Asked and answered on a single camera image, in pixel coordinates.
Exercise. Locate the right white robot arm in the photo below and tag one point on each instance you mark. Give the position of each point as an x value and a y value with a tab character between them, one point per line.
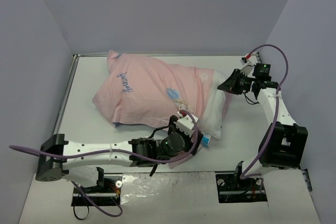
284	141

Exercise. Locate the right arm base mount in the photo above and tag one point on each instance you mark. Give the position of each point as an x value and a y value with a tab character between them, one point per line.
230	192

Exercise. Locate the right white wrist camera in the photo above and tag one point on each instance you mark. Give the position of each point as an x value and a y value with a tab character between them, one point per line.
248	63

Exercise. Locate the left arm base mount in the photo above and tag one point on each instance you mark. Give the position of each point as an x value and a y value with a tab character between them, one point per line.
104	195

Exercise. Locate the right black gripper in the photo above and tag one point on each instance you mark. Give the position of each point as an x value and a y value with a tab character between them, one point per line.
237	82

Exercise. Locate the white pillow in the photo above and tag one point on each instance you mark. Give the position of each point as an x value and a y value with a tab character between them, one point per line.
215	111

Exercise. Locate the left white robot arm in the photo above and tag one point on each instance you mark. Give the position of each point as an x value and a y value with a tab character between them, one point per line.
82	163

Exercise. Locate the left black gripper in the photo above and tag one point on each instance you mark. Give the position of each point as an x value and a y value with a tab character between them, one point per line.
197	145

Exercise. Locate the pink and blue Frozen pillowcase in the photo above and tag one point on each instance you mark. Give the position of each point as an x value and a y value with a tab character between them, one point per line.
148	91

